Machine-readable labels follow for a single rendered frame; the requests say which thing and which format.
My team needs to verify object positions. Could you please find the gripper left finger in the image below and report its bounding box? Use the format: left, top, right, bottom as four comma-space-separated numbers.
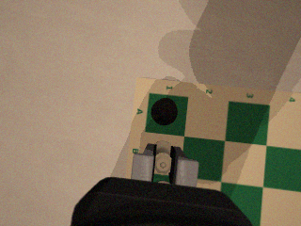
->
131, 143, 157, 182

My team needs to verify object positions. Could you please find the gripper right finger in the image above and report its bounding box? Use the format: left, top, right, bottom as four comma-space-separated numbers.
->
168, 146, 199, 187

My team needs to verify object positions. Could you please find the green and cream chessboard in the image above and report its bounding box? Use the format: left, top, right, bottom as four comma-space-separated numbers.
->
125, 77, 301, 226

